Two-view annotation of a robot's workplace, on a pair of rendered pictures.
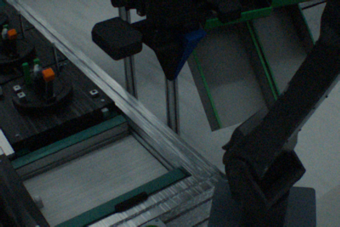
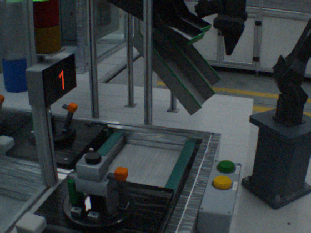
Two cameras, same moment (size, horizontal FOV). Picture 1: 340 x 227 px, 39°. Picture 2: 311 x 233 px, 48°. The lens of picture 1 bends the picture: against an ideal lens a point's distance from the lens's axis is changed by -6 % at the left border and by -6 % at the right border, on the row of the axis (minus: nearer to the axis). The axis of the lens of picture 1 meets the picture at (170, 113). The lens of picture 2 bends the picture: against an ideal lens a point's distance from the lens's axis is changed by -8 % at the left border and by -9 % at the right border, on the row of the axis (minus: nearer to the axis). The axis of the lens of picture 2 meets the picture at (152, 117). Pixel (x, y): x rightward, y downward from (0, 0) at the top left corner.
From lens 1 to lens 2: 0.68 m
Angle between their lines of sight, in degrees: 38
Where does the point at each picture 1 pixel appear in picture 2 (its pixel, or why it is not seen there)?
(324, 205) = (254, 142)
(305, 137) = (208, 121)
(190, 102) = not seen: hidden behind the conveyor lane
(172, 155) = (178, 135)
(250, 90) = (192, 90)
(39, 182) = not seen: hidden behind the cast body
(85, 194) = (144, 178)
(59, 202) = not seen: hidden behind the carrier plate
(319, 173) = (235, 132)
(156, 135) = (155, 131)
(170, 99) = (150, 108)
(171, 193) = (205, 149)
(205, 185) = (215, 140)
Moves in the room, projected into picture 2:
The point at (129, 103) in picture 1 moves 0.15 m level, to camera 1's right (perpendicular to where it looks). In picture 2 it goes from (113, 124) to (152, 111)
